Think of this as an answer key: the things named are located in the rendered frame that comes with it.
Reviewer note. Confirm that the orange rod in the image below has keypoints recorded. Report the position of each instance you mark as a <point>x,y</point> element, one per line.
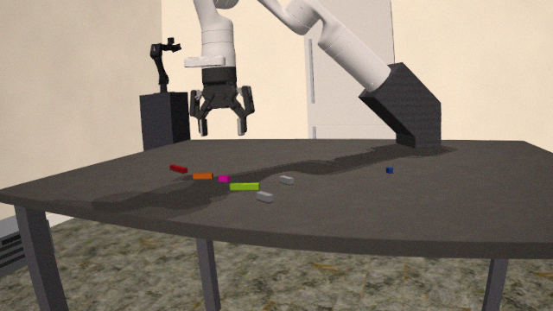
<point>203,175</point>

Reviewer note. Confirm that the dark red rod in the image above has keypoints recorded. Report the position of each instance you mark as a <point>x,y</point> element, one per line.
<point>178,168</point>

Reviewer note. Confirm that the lime green rod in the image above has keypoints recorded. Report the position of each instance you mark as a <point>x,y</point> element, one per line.
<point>244,186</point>

